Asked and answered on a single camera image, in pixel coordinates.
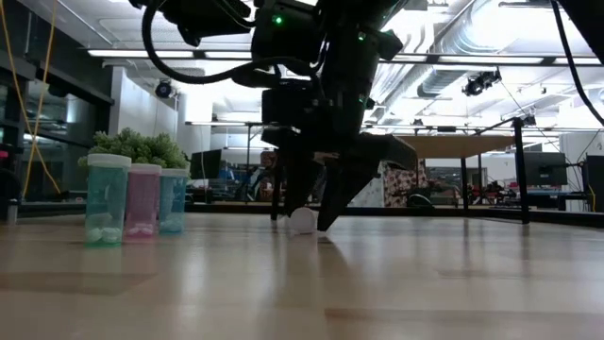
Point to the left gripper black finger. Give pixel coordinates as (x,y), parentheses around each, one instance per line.
(299,184)
(342,193)

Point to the pink pill bottle white cap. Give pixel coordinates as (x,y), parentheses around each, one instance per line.
(302,221)
(144,198)

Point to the blue pill bottle white cap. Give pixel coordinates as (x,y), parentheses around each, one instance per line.
(172,203)

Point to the green pill bottle white cap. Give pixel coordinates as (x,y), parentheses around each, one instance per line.
(107,198)

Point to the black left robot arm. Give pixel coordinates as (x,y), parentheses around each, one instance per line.
(349,61)

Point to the wooden shelf with black legs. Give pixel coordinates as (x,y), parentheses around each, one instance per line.
(462,146)

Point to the white patterned cloth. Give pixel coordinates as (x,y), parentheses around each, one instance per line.
(373,193)

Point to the person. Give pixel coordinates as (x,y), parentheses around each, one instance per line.
(266,159)

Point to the floral patterned cloth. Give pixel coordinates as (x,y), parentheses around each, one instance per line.
(401,184)

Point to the black computer monitor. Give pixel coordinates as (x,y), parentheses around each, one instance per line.
(595,184)
(545,168)
(206,164)

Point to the black ceiling spotlight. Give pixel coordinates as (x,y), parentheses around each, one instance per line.
(163,89)

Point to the green succulent in white pot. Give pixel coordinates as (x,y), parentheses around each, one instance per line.
(141,146)

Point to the long ceiling light strip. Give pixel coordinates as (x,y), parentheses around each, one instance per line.
(141,54)

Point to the black track light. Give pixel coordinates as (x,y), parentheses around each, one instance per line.
(481,82)

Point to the grey metal tumbler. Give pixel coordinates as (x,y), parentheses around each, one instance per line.
(11,211)

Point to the silver ventilation duct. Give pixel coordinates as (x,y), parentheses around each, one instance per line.
(439,82)

